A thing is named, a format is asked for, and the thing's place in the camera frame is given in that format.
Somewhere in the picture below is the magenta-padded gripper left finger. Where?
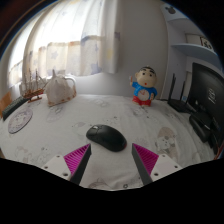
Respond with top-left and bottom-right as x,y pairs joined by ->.
40,143 -> 93,186

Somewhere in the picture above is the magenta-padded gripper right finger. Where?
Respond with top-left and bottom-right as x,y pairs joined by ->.
131,142 -> 184,186

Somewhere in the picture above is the black computer mouse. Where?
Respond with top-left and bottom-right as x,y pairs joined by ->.
85,124 -> 128,153

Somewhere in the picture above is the white cartoon-print tablecloth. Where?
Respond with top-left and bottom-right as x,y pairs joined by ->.
0,93 -> 218,191

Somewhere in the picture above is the small black box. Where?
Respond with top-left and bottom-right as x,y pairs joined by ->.
188,111 -> 214,144

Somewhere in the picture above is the black router with antennas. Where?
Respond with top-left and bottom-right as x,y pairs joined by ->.
166,73 -> 193,114

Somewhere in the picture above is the cartoon boy figurine clock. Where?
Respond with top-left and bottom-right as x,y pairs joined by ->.
129,65 -> 159,108

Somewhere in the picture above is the large white conch shell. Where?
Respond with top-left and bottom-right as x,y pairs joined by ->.
43,69 -> 78,108

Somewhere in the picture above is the red packet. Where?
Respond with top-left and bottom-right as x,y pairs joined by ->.
214,146 -> 224,161

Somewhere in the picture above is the wooden model sailing ship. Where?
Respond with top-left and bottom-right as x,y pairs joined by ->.
20,68 -> 48,104

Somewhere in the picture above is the black monitor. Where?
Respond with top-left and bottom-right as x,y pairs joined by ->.
188,62 -> 224,156

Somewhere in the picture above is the wooden chair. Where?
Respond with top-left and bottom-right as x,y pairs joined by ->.
0,91 -> 13,116

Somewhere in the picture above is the white star-print curtain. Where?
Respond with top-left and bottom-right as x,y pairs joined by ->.
6,0 -> 121,89

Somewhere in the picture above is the white wall shelf unit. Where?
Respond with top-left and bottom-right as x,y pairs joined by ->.
159,3 -> 224,68

